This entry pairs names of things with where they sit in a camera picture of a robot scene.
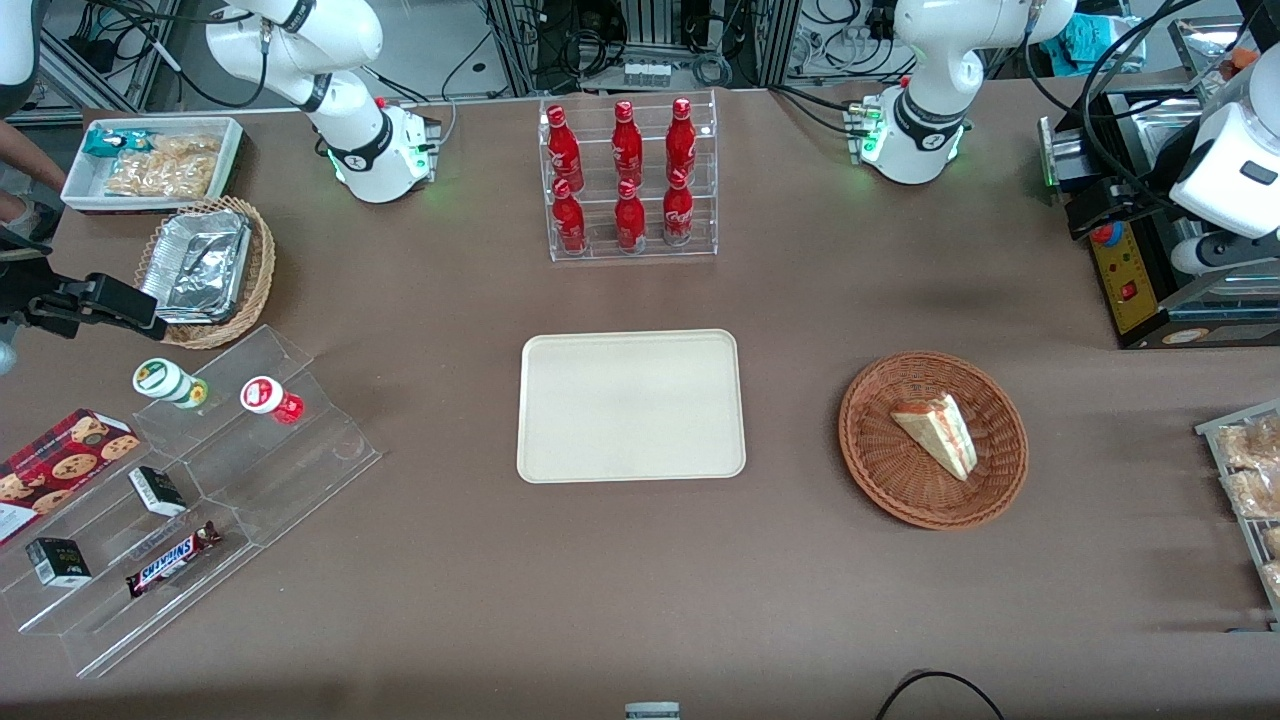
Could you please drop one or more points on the white rectangular snack bin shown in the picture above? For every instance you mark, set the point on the white rectangular snack bin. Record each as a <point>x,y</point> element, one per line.
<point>80,185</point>

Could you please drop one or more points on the light tan wicker basket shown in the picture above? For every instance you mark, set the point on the light tan wicker basket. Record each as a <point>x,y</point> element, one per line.
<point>262,250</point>

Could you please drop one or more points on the red lid yogurt cup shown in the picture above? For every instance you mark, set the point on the red lid yogurt cup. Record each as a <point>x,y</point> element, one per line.
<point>265,396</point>

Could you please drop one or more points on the red cola bottle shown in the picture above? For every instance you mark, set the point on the red cola bottle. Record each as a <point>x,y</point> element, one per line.
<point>678,210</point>
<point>627,140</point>
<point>630,220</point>
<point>570,220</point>
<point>563,145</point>
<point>681,135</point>

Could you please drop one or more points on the green lid yogurt cup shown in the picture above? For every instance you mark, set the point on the green lid yogurt cup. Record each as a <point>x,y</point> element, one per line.
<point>165,381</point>

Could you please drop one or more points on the small black box white label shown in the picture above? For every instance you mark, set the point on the small black box white label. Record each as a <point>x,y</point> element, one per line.
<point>157,491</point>

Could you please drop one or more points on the clear acrylic stepped shelf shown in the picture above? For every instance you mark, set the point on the clear acrylic stepped shelf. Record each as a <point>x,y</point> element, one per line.
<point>280,480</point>

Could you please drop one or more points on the brown round wicker basket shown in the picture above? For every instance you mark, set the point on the brown round wicker basket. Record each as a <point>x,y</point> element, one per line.
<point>900,490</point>

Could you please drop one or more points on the stack of foil containers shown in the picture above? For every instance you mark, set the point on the stack of foil containers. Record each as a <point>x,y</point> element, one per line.
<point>200,265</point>

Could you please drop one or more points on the small black Face box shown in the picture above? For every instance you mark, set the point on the small black Face box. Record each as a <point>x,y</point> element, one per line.
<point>58,562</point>

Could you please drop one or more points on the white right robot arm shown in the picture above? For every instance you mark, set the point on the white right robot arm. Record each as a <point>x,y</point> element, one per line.
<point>330,60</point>

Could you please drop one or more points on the bagged bread roll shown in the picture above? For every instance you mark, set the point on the bagged bread roll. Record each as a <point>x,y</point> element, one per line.
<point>1272,540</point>
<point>1272,578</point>
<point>1250,445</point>
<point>1255,493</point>

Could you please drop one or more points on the aluminium frame rack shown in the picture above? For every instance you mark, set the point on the aluminium frame rack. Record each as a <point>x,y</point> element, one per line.
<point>515,40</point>

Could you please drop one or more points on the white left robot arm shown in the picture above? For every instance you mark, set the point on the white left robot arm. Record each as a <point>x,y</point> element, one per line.
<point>935,70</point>

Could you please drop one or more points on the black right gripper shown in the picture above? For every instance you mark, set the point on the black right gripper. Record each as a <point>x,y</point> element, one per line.
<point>22,297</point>

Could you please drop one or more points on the beige plastic tray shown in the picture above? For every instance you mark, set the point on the beige plastic tray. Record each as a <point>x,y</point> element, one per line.
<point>630,405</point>

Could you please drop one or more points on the red chocolate chip cookie box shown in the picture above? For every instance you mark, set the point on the red chocolate chip cookie box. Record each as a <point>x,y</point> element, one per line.
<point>60,465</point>

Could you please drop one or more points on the triangular sandwich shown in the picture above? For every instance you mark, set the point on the triangular sandwich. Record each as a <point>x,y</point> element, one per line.
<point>940,430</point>

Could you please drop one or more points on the teal snack packet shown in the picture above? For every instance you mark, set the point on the teal snack packet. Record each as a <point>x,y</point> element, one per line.
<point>105,142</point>

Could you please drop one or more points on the Snickers chocolate bar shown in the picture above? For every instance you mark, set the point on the Snickers chocolate bar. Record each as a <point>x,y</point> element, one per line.
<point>170,562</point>

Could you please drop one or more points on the person bare forearm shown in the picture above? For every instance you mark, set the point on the person bare forearm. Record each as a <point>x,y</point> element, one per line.
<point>30,155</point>

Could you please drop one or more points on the clear bag of crackers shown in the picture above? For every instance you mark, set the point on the clear bag of crackers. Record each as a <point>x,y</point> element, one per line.
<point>170,170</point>

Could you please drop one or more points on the teal cloth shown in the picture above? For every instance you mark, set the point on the teal cloth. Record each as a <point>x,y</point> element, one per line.
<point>1085,40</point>

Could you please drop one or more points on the black machine with yellow panel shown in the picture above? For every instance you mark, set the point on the black machine with yellow panel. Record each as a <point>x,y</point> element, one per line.
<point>1130,290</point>

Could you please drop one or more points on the small grey device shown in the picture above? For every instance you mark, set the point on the small grey device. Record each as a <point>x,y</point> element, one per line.
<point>652,711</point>

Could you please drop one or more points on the clear acrylic bottle rack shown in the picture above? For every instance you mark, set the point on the clear acrylic bottle rack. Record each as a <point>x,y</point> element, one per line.
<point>600,250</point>

